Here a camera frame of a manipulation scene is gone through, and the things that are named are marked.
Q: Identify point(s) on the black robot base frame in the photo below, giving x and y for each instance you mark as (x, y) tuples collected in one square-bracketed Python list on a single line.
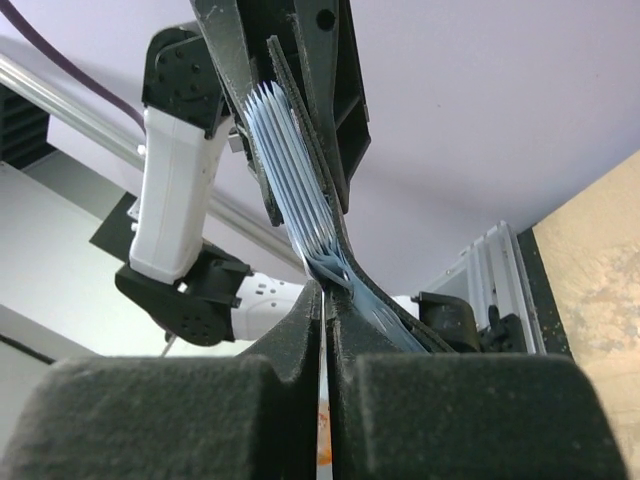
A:
[(501, 275)]

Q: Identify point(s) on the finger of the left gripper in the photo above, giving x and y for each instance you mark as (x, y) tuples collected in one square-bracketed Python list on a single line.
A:
[(326, 67), (221, 26)]

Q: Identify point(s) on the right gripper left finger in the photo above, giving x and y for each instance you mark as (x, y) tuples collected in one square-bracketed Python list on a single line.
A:
[(250, 416)]

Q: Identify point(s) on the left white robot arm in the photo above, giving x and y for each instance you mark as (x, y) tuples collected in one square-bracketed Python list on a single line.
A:
[(197, 76)]

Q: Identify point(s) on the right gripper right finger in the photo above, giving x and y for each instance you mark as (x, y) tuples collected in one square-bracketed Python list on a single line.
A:
[(397, 415)]

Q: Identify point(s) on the silver credit card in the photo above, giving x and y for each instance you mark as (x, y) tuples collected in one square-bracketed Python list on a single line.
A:
[(324, 449)]

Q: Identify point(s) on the black card holder wallet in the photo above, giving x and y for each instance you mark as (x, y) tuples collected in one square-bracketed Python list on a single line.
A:
[(289, 151)]

